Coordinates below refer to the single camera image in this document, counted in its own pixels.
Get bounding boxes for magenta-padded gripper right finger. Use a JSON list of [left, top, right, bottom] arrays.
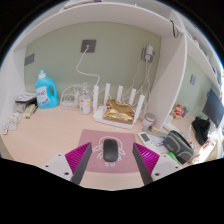
[[131, 142, 184, 186]]

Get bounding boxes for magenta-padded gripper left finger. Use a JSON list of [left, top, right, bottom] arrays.
[[39, 142, 93, 186]]

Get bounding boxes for black computer mouse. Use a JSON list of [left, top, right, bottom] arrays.
[[102, 138, 119, 163]]

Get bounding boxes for pink mouse pad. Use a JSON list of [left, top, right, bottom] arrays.
[[77, 128, 143, 174]]

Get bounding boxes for white remote control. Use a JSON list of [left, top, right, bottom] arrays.
[[137, 131, 161, 154]]

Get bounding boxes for green tube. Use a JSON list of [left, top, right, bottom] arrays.
[[166, 151, 179, 164]]

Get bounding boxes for grey zip pouch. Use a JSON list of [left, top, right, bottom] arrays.
[[162, 130, 195, 165]]

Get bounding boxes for small lidded jar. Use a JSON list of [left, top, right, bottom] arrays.
[[141, 112, 157, 132]]

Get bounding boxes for white router with antennas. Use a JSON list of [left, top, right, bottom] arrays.
[[92, 82, 147, 130]]

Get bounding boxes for gold foil bag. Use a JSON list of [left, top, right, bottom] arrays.
[[102, 98, 136, 126]]

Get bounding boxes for clear bottle with red label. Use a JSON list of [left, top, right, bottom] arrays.
[[78, 82, 92, 116]]

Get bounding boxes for small red toy figure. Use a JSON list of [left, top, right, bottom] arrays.
[[173, 103, 184, 119]]

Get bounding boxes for black cloth bag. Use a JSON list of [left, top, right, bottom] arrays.
[[191, 116, 211, 146]]

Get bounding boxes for yellow box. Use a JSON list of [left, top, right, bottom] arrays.
[[22, 103, 37, 120]]

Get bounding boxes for blue detergent bottle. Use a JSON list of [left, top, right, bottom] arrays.
[[34, 69, 60, 110]]

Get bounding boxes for clear plastic bags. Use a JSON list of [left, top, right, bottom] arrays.
[[2, 111, 21, 136]]

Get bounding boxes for white shelf unit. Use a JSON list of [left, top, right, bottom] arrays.
[[13, 0, 223, 131]]

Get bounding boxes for stack of flat packets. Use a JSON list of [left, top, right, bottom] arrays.
[[14, 92, 37, 105]]

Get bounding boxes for black monitor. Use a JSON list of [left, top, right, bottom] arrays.
[[201, 88, 224, 128]]

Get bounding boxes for white charger cables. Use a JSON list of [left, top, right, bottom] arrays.
[[131, 59, 154, 101]]

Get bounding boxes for white wall socket cable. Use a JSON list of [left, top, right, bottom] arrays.
[[75, 46, 101, 88]]

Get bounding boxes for white wall charger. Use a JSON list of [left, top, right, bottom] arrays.
[[143, 44, 155, 62]]

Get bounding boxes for grey wall plate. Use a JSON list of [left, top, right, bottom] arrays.
[[24, 52, 36, 67]]

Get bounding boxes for grey wall socket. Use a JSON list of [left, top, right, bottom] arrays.
[[80, 39, 97, 54]]

